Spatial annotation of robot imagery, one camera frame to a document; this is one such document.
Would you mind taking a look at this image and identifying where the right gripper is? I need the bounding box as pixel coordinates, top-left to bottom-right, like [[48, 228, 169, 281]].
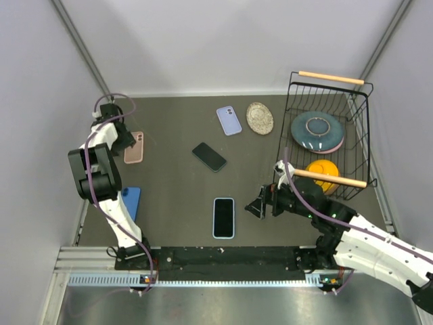
[[244, 176, 315, 219]]

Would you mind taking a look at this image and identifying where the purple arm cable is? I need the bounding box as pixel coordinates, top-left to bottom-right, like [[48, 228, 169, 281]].
[[83, 93, 160, 295], [283, 147, 433, 295]]

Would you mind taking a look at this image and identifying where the orange bowl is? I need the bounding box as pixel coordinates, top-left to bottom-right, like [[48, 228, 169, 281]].
[[305, 159, 340, 196]]

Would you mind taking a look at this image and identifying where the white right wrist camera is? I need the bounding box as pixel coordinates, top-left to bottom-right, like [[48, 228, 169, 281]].
[[273, 160, 295, 190]]

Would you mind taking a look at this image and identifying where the purple-edged black phone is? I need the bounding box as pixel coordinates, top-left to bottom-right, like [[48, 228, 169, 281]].
[[213, 198, 235, 238]]

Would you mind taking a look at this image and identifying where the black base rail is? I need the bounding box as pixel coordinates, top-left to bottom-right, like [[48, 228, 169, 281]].
[[106, 246, 344, 281]]

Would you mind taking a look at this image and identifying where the teal-edged black phone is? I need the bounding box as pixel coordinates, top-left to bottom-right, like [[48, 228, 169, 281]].
[[191, 142, 227, 173]]

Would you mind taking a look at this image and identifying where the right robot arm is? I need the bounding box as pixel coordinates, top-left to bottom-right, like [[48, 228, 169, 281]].
[[245, 178, 432, 313]]

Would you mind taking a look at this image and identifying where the blue glazed plate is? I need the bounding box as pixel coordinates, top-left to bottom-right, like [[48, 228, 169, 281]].
[[290, 111, 344, 151]]

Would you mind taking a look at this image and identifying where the lavender phone case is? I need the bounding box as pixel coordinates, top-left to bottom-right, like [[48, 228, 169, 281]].
[[216, 106, 242, 136]]

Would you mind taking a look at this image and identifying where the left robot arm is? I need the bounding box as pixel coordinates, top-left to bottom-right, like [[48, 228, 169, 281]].
[[68, 104, 154, 269]]

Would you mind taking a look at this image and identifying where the grey cable duct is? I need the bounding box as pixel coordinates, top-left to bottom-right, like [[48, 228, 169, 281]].
[[68, 273, 342, 289]]

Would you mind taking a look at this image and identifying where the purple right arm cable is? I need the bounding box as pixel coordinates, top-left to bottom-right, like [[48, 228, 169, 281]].
[[283, 147, 433, 295]]

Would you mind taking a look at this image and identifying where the pink plate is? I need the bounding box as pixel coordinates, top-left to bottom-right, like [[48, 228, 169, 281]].
[[311, 137, 344, 155]]

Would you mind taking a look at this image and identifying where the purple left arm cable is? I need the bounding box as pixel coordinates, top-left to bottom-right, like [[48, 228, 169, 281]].
[[83, 93, 160, 295]]

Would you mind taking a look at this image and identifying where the light blue phone case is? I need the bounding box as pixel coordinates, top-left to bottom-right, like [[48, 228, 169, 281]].
[[212, 197, 236, 240]]

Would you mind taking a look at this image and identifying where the black wire dish rack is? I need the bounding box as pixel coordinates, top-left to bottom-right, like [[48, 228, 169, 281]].
[[277, 71, 377, 186]]

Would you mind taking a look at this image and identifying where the speckled oval dish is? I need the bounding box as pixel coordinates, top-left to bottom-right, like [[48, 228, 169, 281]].
[[246, 102, 274, 135]]

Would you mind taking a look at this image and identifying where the pink phone case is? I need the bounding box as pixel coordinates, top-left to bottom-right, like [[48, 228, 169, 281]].
[[124, 131, 144, 165]]

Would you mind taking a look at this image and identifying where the blue phone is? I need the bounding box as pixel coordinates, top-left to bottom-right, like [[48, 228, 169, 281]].
[[122, 187, 141, 221]]

